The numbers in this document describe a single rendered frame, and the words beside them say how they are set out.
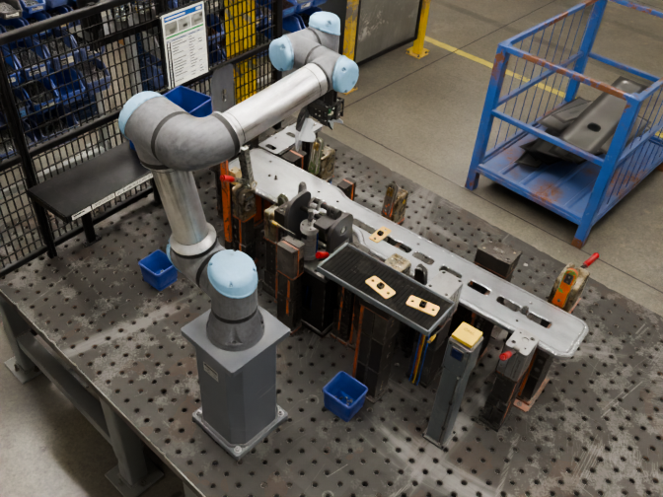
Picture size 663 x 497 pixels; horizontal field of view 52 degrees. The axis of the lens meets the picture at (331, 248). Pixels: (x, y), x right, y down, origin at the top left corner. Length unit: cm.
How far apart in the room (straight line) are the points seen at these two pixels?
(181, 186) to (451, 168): 309
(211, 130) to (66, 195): 114
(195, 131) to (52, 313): 128
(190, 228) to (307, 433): 77
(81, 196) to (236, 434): 97
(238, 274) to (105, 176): 99
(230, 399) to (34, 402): 146
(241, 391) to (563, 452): 99
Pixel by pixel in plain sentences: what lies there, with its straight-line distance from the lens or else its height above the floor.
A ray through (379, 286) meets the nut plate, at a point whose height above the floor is 117.
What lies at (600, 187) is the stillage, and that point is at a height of 42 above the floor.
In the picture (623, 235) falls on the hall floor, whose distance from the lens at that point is 429.
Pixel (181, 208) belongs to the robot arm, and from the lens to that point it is 158.
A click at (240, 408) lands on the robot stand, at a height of 90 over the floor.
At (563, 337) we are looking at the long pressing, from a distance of 208.
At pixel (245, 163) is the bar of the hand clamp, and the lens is 228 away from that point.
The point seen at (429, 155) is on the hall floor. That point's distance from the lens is 454.
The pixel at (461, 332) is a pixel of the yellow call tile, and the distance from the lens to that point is 177.
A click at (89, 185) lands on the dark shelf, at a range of 246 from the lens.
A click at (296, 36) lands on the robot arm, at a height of 177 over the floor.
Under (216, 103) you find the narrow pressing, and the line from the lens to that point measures 250.
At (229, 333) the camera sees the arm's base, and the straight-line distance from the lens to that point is 172.
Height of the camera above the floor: 244
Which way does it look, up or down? 41 degrees down
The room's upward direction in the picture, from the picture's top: 5 degrees clockwise
